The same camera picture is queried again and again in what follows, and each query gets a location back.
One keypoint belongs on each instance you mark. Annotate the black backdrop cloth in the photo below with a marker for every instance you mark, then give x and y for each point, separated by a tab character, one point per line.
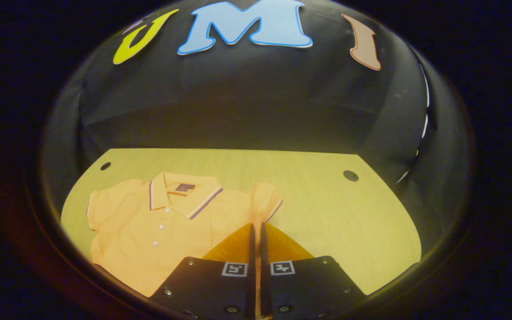
238	106

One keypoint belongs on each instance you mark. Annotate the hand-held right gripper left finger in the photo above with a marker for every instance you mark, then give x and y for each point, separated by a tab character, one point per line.
252	284

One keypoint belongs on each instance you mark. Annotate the orange T-shirt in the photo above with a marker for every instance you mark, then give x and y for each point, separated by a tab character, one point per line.
149	231

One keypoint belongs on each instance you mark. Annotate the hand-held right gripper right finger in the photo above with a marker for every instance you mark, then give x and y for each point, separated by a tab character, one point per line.
265	284

